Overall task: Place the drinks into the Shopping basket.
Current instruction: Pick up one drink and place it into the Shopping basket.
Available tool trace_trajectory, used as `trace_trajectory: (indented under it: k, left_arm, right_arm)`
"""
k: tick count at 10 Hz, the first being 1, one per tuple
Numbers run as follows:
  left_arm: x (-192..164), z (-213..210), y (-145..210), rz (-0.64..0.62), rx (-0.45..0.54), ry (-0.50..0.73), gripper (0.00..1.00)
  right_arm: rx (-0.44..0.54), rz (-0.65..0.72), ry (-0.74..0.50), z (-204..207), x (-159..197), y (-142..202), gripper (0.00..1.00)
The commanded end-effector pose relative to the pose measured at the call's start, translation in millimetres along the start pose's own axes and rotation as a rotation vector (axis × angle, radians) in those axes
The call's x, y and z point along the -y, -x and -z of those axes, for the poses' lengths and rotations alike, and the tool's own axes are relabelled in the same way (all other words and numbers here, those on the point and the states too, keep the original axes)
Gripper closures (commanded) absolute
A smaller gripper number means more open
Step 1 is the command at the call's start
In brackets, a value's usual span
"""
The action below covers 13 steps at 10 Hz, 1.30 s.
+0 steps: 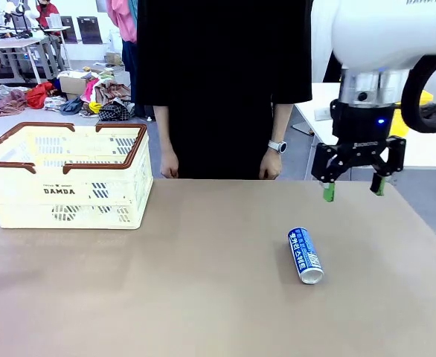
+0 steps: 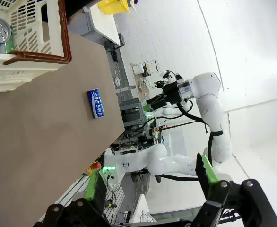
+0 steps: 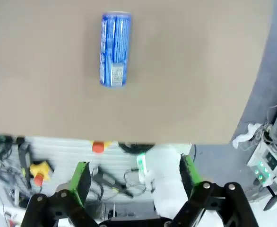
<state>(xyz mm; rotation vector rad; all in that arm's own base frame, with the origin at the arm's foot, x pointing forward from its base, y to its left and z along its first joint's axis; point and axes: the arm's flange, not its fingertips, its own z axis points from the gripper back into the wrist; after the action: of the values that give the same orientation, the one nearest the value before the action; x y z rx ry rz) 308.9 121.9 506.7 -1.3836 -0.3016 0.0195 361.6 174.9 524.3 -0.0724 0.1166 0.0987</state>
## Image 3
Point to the white slatted mounting panel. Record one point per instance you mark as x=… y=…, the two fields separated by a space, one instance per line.
x=65 y=149

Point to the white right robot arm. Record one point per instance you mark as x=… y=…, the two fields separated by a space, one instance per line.
x=164 y=170

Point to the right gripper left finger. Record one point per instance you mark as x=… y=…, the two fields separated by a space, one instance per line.
x=80 y=182

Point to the grey electronics box green lights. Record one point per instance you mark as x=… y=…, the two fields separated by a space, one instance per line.
x=268 y=163

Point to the black handheld enabling device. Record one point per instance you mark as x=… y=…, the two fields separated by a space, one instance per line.
x=24 y=158

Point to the yellow red emergency stop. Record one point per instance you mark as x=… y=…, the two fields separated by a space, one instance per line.
x=40 y=170
x=98 y=146

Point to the blue white drink can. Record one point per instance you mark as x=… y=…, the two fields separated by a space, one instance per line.
x=115 y=47

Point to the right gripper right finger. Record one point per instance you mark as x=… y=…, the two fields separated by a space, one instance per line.
x=189 y=175

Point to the white crumpled cloth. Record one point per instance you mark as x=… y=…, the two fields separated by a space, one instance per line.
x=246 y=136

